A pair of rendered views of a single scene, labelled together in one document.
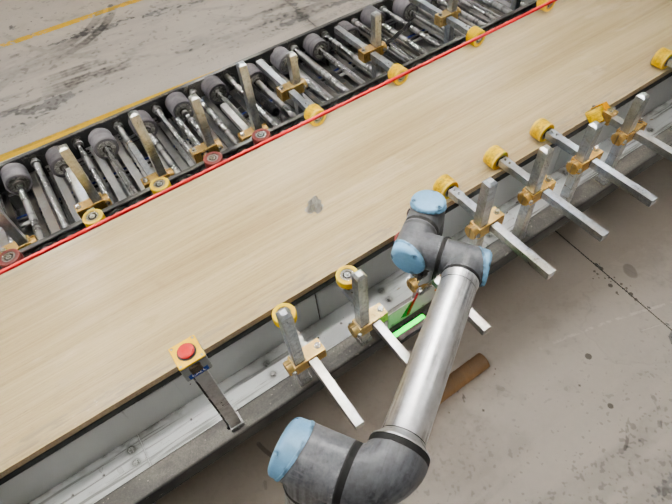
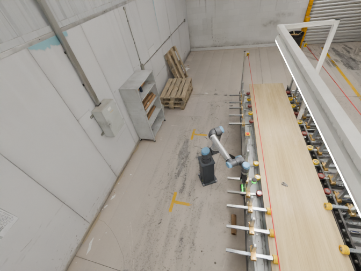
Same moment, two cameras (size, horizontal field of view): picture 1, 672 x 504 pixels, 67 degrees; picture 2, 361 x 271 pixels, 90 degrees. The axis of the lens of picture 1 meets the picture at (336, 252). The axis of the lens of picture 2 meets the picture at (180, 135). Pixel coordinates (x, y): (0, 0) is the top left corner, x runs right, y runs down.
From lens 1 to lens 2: 2.29 m
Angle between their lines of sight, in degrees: 77
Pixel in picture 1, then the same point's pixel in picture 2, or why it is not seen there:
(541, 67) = not seen: outside the picture
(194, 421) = (251, 153)
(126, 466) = (250, 143)
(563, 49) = not seen: outside the picture
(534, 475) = (204, 219)
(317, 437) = (219, 128)
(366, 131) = (312, 216)
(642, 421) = (193, 253)
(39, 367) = (270, 131)
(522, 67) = not seen: outside the picture
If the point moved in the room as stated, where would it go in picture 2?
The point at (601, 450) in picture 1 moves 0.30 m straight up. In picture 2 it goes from (196, 236) to (195, 230)
